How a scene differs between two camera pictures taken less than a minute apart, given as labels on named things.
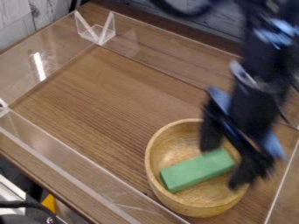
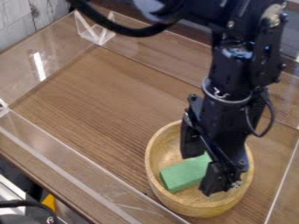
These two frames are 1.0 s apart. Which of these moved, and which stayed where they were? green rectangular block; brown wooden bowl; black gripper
Moved: black gripper
Stayed: brown wooden bowl; green rectangular block
